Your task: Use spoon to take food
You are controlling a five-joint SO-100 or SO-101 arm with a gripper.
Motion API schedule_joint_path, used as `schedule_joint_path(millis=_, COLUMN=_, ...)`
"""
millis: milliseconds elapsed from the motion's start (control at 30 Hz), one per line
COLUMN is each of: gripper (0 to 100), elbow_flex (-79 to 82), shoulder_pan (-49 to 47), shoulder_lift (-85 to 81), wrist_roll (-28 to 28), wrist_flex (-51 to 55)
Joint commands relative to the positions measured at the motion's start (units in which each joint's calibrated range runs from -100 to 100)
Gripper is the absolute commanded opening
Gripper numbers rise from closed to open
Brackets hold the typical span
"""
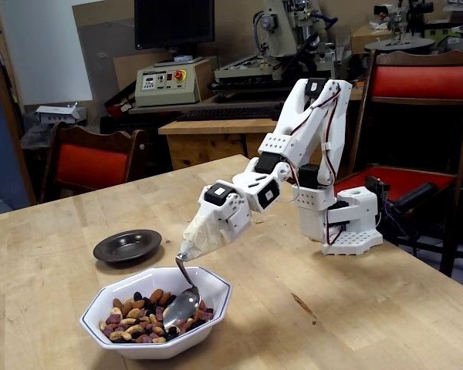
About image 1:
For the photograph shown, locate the dark wood red-cushion chair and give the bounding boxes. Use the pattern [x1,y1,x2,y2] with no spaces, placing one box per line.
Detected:
[40,121,150,204]

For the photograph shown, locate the small black plate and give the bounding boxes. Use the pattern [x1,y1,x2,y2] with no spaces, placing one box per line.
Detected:
[93,229,163,264]

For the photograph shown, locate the small white device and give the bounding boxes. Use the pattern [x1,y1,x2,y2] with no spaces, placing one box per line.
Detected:
[35,103,88,126]

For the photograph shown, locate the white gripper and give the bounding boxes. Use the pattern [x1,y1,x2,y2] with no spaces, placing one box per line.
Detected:
[179,183,252,262]

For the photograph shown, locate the beige milling machine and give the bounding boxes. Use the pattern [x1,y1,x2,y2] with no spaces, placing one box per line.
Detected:
[210,0,354,102]

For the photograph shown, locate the cardboard box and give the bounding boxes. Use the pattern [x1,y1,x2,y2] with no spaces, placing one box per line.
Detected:
[350,25,394,55]

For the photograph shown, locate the blue door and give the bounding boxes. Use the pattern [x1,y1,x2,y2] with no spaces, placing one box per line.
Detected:
[0,57,30,217]

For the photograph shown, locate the folding wood red-cushion chair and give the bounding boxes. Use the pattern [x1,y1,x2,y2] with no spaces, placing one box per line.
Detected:
[349,49,463,277]

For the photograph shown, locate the mixed nuts and raisins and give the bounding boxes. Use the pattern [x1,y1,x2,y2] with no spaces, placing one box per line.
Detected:
[98,288,216,345]

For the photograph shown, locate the robot controller circuit board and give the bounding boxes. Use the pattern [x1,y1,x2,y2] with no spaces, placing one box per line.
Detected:
[364,175,391,201]

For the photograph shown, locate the red black toolbox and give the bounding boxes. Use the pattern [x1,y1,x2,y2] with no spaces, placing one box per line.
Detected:
[103,92,136,116]

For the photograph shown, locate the green box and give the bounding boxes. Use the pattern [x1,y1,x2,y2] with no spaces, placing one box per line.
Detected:
[424,21,463,44]

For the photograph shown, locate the black keyboard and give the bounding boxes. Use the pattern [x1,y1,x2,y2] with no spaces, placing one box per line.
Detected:
[176,106,282,123]

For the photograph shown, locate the white board panel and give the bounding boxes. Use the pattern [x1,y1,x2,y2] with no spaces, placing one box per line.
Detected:
[0,0,93,106]

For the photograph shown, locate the black computer monitor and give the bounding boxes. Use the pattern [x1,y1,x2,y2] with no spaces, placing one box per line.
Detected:
[133,0,216,66]

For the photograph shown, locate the brown board panel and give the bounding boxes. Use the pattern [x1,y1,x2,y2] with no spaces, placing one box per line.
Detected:
[72,0,136,128]

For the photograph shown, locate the round black turntable machine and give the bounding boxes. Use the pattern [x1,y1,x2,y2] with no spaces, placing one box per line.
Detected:
[364,0,437,54]

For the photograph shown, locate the beige control box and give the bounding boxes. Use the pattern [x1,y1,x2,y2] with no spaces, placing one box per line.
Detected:
[133,57,213,108]

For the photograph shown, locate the black cylinder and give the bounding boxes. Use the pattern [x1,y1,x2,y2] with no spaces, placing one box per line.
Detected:
[393,181,439,213]

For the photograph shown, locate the bent metal spoon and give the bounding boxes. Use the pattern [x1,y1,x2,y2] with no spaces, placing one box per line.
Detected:
[162,252,201,330]

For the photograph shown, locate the white octagonal bowl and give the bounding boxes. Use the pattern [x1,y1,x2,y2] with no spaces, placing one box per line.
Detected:
[79,265,232,361]

